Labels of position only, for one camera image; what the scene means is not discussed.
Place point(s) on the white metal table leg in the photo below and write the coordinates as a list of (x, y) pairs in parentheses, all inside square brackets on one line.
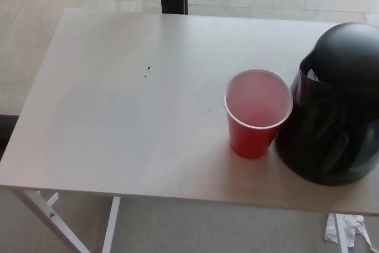
[(111, 226), (341, 236), (51, 224)]

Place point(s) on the red plastic cup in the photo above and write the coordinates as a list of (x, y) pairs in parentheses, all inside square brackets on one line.
[(248, 140)]

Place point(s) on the crumpled white paper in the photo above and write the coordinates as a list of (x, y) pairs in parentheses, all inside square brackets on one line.
[(356, 227)]

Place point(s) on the black electric kettle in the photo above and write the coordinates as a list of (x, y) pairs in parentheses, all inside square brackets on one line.
[(334, 116)]

